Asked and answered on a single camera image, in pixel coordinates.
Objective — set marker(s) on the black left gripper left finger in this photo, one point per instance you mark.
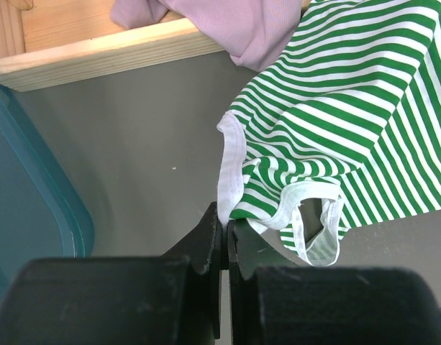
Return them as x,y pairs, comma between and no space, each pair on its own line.
173,298

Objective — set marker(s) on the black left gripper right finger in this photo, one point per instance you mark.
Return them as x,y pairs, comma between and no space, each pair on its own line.
274,301

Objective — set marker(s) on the green white striped tank top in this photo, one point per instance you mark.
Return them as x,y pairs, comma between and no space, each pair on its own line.
342,131

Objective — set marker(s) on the mauve tank top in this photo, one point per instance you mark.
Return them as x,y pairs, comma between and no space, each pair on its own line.
253,32

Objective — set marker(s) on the teal plastic basket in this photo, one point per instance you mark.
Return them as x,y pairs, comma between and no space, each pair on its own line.
41,214

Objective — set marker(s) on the wooden clothes rack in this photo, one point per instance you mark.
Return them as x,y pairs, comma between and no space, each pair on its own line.
50,43

